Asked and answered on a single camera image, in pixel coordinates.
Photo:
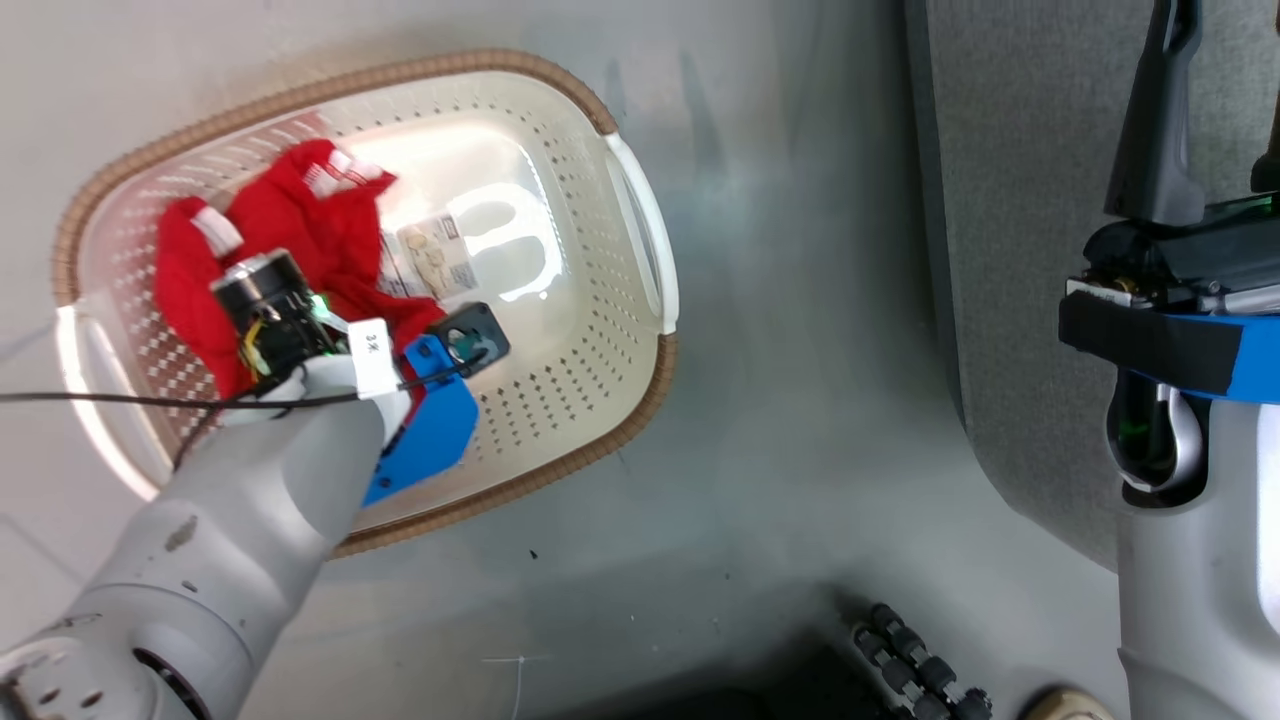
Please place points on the cream perforated laundry basket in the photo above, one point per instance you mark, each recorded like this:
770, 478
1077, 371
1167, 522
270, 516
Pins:
560, 330

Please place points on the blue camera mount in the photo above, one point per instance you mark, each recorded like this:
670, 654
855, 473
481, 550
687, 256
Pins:
1255, 355
440, 400

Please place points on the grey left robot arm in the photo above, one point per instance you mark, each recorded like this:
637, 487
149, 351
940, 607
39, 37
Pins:
220, 560

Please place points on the grey fabric sofa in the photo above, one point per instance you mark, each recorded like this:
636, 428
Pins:
1020, 250

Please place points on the black roller wheel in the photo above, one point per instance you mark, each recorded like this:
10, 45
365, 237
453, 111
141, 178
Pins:
915, 665

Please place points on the dark robot base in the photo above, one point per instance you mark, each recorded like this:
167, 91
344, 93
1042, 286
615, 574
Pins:
760, 690

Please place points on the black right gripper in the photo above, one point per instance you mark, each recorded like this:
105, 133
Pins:
1180, 265

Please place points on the blue left camera mount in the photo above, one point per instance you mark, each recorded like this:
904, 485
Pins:
440, 400

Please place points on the white paper tag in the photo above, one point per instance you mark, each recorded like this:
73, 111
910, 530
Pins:
370, 355

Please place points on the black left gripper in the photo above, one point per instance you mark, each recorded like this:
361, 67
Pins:
275, 320

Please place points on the paper basket label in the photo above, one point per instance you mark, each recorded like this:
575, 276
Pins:
438, 255

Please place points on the blue right camera mount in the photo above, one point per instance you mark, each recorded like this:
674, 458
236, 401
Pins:
1255, 355

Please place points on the red and white garment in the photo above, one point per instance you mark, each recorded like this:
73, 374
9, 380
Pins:
320, 220

